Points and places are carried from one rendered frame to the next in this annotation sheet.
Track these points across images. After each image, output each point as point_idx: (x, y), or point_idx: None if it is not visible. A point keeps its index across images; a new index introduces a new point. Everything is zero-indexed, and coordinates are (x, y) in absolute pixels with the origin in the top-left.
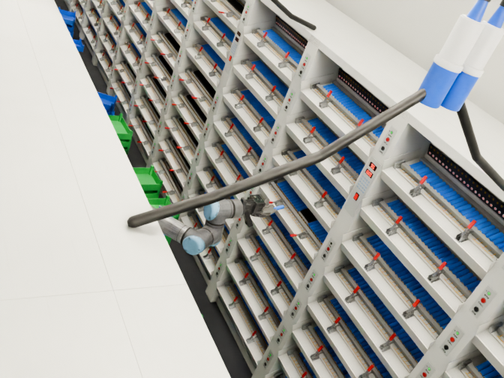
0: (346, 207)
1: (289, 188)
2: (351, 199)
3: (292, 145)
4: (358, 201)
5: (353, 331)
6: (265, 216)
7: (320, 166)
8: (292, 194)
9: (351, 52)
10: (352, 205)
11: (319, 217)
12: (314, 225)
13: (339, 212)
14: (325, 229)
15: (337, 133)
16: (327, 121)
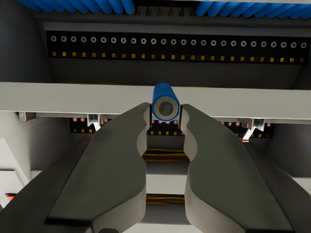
0: (9, 174)
1: (301, 14)
2: (17, 190)
3: (310, 126)
4: (2, 195)
5: None
6: (33, 188)
7: (146, 184)
8: (275, 9)
9: None
10: (1, 184)
11: (53, 99)
12: (112, 6)
13: (52, 116)
14: (9, 87)
15: (146, 228)
16: (181, 231)
